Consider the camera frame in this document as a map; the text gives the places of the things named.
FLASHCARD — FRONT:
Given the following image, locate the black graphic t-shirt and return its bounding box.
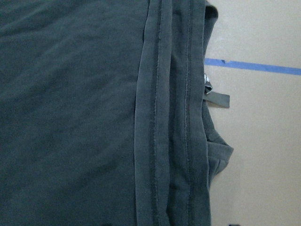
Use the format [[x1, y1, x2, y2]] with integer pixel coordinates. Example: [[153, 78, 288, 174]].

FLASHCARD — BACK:
[[0, 0, 233, 226]]

